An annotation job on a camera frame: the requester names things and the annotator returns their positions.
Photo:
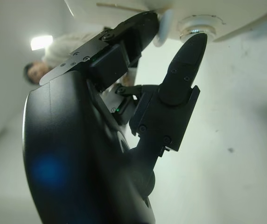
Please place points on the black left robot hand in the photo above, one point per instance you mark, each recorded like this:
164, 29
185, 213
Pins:
77, 151

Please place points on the white two-slot toaster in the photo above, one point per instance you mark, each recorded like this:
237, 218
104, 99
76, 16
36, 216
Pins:
241, 14

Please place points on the person in black trousers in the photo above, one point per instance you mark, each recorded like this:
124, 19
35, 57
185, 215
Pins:
61, 49

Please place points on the bright ceiling light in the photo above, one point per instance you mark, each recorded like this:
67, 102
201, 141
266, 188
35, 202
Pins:
41, 42

